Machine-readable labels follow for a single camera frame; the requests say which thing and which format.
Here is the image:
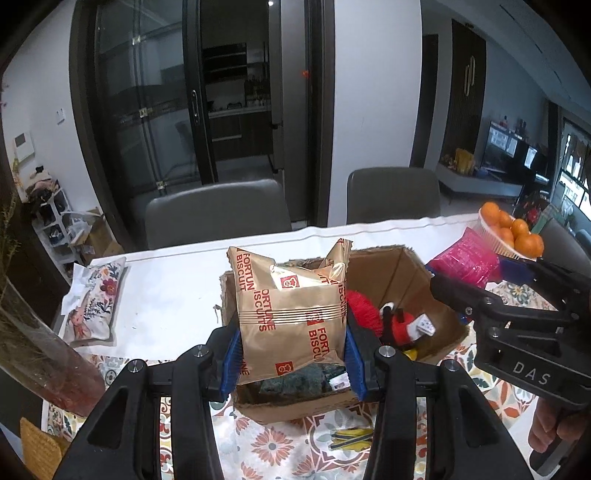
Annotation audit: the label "red flower bouquet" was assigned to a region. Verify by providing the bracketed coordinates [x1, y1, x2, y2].
[521, 193, 573, 232]

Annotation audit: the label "dried plant stems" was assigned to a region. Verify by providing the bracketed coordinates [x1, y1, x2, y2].
[0, 191, 29, 296]

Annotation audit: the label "woven coaster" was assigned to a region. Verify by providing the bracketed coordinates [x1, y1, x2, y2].
[20, 415, 71, 470]

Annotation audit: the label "kitchen cabinet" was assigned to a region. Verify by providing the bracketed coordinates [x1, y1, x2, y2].
[200, 42, 274, 161]

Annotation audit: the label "cardboard box with bags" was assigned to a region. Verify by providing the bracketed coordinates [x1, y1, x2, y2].
[69, 209, 126, 265]

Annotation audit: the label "brown cardboard box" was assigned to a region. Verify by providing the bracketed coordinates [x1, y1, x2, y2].
[219, 244, 470, 425]

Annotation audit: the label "white shoe rack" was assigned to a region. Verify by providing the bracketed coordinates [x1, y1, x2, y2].
[30, 187, 78, 260]

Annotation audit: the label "dark wooden door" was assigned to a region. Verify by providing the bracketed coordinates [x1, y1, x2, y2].
[444, 18, 489, 168]

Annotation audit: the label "grey chair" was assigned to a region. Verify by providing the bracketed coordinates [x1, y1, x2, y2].
[144, 178, 293, 251]
[346, 167, 443, 228]
[539, 218, 591, 274]

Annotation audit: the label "gold biscuit packet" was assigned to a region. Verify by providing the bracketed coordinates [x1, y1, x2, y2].
[228, 237, 355, 387]

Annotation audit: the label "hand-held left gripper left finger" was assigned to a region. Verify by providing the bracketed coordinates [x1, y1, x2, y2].
[53, 325, 244, 480]

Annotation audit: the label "pink plastic packet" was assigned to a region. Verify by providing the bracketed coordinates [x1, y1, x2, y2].
[425, 226, 502, 290]

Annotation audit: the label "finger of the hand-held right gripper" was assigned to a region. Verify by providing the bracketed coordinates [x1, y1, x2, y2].
[499, 256, 591, 321]
[429, 272, 572, 334]

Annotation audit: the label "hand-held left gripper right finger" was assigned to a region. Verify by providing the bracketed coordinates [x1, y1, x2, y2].
[344, 307, 534, 480]

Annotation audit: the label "patterned tablecloth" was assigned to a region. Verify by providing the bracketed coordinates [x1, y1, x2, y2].
[41, 277, 570, 480]

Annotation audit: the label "grey low bench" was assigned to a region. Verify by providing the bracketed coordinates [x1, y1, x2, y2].
[435, 162, 526, 200]

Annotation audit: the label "white fruit bowl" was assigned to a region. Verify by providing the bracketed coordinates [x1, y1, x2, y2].
[477, 208, 533, 260]

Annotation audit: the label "floral fabric pouch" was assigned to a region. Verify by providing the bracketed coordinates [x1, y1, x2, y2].
[62, 256, 127, 345]

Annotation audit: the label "white wall intercom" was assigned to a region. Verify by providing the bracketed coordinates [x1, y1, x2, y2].
[14, 131, 36, 163]

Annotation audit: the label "glass vase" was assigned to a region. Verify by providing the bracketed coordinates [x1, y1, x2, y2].
[0, 256, 108, 417]

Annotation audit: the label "red fluffy toy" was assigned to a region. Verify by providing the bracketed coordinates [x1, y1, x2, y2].
[346, 290, 385, 334]

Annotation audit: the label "white table cloth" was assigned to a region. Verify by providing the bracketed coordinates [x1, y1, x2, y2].
[60, 213, 485, 361]

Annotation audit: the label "yellow black striped band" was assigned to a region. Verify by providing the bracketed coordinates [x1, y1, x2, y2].
[329, 427, 373, 452]

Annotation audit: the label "dark framed glass sliding door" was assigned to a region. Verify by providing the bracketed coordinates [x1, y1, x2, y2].
[69, 0, 325, 253]

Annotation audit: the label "person's right hand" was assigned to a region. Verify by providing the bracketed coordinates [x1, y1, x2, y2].
[527, 399, 563, 456]

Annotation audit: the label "black and red plush toy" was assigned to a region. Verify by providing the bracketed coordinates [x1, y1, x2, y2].
[379, 302, 437, 361]

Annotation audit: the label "yellow bag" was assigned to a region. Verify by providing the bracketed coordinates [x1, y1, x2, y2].
[454, 148, 477, 175]

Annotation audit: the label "dark green cloth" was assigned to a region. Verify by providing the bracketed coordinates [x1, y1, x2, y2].
[257, 364, 334, 398]

